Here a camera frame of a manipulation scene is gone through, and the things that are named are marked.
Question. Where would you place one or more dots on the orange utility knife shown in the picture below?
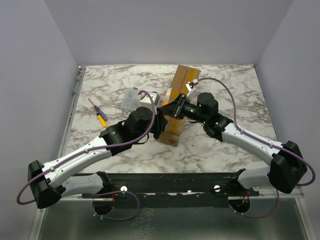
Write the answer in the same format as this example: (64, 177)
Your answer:
(166, 99)

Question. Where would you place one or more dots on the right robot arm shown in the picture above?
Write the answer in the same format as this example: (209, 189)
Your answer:
(284, 167)

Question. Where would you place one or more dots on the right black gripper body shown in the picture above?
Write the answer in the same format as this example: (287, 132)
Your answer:
(180, 107)

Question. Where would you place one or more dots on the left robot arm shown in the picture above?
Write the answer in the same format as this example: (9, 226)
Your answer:
(59, 178)

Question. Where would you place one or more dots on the red handled screwdriver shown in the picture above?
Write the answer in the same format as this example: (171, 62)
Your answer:
(97, 109)

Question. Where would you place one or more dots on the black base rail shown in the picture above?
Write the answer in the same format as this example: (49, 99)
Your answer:
(170, 190)

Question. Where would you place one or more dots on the clear plastic screw box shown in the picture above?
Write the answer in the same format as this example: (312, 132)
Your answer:
(131, 99)

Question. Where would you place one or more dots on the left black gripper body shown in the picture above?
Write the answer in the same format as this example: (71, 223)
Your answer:
(157, 127)

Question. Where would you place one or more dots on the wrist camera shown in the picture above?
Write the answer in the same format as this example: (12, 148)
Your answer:
(146, 102)
(191, 87)

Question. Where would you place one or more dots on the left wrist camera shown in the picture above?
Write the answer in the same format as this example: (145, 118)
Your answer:
(146, 102)

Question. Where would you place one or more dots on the aluminium frame rail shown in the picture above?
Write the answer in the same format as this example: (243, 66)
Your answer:
(40, 213)

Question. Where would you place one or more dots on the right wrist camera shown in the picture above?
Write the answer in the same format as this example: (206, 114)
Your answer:
(191, 87)

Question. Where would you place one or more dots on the brown cardboard express box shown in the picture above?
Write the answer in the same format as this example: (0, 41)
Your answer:
(183, 75)

